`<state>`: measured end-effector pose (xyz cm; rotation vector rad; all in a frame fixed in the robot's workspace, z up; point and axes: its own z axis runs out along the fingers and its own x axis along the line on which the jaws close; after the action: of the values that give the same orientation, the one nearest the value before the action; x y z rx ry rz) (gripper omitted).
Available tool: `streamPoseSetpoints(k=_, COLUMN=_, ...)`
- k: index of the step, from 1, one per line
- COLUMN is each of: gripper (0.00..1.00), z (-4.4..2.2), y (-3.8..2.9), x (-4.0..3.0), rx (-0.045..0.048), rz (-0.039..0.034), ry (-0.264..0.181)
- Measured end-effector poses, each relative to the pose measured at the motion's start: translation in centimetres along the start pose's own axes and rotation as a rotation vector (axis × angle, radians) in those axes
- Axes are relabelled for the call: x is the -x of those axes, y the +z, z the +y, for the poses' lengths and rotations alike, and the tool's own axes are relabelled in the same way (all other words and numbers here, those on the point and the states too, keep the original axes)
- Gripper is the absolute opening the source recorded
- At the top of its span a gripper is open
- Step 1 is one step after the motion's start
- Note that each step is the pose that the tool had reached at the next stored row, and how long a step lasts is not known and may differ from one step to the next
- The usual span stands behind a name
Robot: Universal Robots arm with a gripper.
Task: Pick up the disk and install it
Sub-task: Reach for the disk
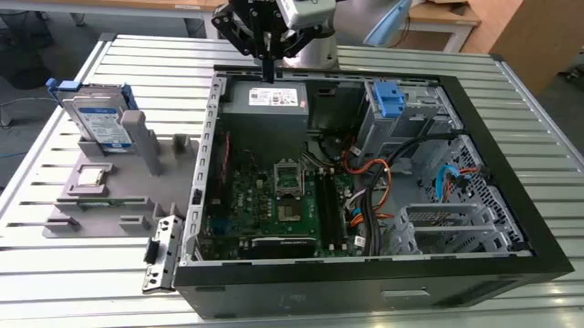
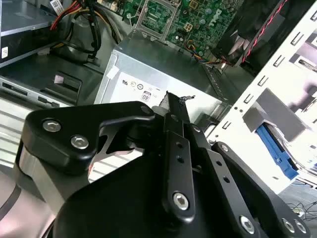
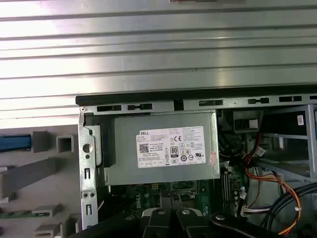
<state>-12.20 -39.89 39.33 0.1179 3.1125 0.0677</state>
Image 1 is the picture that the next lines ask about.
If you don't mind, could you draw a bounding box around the green RAM stick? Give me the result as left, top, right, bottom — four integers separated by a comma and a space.
75, 197, 143, 208

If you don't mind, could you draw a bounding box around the metal socket cover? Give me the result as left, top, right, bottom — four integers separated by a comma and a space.
272, 159, 306, 200

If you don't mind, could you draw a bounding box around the grey metal drive cage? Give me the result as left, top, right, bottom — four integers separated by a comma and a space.
356, 77, 463, 168

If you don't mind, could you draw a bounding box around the black waste bin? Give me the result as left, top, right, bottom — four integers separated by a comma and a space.
0, 47, 52, 90

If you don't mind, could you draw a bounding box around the CPU socket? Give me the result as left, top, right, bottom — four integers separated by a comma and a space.
276, 200, 306, 222

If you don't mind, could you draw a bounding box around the wooden desk white frame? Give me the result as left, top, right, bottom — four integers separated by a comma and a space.
401, 3, 483, 52

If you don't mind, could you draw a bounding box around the metal slot bracket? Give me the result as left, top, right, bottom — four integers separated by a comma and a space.
141, 214, 185, 295

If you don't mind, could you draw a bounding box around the black RAM slot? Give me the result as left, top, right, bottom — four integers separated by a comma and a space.
329, 167, 346, 252
317, 167, 333, 251

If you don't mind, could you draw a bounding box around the grey power supply unit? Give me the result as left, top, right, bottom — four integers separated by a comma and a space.
223, 80, 313, 137

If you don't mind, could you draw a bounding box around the grey parts rack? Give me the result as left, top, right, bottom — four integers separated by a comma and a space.
42, 109, 202, 238

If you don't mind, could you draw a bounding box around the blue plastic drive latch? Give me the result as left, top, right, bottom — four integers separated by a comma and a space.
372, 80, 408, 119

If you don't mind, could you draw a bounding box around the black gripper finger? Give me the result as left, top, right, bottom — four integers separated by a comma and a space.
211, 0, 272, 85
269, 24, 336, 85

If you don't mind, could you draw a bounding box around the silver CPU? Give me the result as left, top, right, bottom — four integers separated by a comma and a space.
76, 167, 107, 187

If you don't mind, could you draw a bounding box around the long wooden desk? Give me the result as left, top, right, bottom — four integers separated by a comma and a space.
0, 0, 229, 38

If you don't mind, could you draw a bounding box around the blue network cable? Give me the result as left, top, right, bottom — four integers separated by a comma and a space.
22, 96, 62, 107

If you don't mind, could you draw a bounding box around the green motherboard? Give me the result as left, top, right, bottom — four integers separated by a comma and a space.
201, 150, 366, 259

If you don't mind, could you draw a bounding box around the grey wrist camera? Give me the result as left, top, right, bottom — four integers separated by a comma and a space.
273, 0, 340, 31

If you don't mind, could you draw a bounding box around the orange wire bundle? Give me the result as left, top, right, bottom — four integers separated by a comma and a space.
341, 156, 396, 227

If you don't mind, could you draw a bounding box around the black cable bundle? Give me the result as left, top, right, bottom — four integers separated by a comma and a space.
364, 131, 460, 256

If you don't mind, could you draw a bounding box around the hard disk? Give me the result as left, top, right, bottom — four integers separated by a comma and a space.
44, 77, 134, 153

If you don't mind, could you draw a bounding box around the metal disk bay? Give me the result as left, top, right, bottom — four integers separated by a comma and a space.
392, 201, 520, 256

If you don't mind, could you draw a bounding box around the black PC case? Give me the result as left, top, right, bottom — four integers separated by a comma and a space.
173, 64, 575, 320

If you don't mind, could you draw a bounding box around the blue data wire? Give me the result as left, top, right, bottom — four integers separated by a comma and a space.
436, 163, 459, 206

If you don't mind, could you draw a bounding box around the black graphics card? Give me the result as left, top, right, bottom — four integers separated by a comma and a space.
237, 235, 318, 260

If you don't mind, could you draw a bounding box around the orange power wire black connector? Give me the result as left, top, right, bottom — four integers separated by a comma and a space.
445, 163, 492, 205

